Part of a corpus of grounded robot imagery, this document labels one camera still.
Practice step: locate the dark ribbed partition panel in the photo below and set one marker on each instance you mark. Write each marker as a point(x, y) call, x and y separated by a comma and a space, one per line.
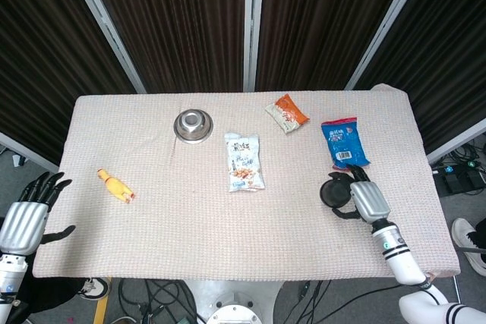
point(322, 24)
point(448, 54)
point(178, 24)
point(38, 54)

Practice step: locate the grey metal partition rail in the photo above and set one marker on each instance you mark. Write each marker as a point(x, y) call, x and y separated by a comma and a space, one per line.
point(30, 153)
point(455, 142)

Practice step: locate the blue snack bag red trim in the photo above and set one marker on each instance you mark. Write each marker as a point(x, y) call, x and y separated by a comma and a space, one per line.
point(343, 142)

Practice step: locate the white peanut snack bag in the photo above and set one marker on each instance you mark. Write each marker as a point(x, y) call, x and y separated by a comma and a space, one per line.
point(243, 161)

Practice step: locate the grey metal partition post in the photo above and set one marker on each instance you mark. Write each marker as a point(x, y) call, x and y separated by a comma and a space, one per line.
point(387, 28)
point(252, 24)
point(106, 28)

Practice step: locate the white sneaker black laces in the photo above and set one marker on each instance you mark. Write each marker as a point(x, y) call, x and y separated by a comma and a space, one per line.
point(465, 236)

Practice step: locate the stainless steel bowl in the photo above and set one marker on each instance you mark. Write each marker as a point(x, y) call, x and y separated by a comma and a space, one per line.
point(193, 126)

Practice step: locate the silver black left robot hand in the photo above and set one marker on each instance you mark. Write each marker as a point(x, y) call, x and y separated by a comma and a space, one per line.
point(23, 225)

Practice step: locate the black trouser leg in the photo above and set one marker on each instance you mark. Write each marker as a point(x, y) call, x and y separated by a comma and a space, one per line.
point(45, 295)

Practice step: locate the white black low sneaker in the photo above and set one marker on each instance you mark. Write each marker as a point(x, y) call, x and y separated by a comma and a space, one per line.
point(93, 288)

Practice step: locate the white silver robot base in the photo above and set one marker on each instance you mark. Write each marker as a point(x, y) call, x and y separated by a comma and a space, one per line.
point(235, 310)

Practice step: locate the beige waffle-weave tablecloth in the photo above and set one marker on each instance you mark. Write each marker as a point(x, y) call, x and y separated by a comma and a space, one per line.
point(228, 233)

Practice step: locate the yellow floor tape strip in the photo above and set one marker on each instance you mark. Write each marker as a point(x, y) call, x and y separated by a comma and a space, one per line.
point(101, 305)

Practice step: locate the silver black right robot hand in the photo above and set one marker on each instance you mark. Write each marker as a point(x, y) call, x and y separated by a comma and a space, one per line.
point(370, 199)

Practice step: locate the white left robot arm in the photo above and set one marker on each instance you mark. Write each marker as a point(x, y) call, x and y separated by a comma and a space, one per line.
point(9, 274)

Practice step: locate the yellow rubber chicken toy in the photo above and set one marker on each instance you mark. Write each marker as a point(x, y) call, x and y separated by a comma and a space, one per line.
point(114, 185)

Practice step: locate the orange and white snack packet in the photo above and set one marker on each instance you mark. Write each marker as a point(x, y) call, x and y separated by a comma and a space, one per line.
point(288, 113)

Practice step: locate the black round object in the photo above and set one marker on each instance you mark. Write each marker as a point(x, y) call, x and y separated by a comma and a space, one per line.
point(334, 193)

